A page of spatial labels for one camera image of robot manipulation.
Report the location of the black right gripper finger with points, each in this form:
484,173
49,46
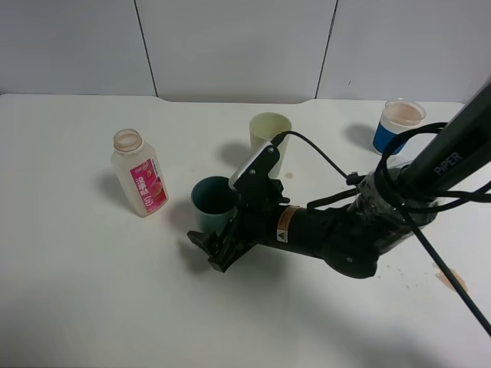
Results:
205,241

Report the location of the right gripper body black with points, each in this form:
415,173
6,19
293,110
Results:
285,227

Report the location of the teal plastic cup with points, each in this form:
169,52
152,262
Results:
215,203

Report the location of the plastic drink bottle pink label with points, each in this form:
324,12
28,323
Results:
138,171

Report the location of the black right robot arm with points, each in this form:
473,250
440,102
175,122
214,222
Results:
414,180

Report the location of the pale green plastic cup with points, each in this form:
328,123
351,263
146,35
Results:
266,126

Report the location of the blue sleeved paper cup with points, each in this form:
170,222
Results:
398,116

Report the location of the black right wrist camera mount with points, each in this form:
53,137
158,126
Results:
251,180

